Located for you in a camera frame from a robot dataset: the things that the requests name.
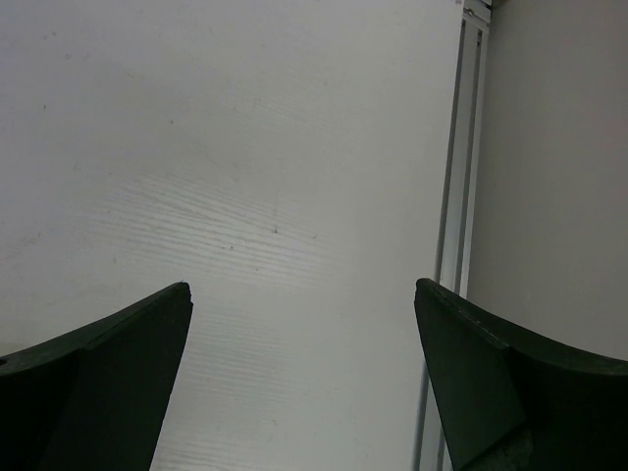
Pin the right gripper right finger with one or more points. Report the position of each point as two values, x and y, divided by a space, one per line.
511 399

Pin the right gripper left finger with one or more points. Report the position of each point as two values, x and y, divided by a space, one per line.
95 398

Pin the aluminium rail right edge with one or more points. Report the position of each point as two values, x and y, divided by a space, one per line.
457 216

